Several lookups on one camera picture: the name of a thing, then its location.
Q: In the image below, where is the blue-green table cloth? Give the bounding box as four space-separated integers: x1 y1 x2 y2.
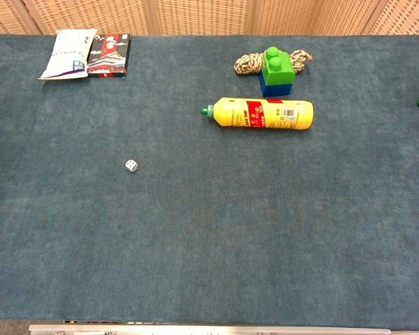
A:
0 33 419 332

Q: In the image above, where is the blue toy building block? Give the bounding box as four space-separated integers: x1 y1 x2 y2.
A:
258 72 295 98

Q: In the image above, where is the black red illustrated box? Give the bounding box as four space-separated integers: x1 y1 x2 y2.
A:
87 33 132 79

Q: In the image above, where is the green toy building block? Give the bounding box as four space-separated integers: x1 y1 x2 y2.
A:
260 46 295 87

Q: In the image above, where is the yellow bottle with green cap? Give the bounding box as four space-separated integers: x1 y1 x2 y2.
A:
199 97 315 131

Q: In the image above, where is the white snack bag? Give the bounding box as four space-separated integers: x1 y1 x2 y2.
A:
38 28 98 81

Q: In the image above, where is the woven rattan folding screen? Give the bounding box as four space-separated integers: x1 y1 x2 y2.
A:
0 0 419 36

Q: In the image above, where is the aluminium frame rail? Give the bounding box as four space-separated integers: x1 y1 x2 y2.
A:
28 323 392 335

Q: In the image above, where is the beige braided rope bundle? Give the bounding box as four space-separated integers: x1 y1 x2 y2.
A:
233 49 314 75

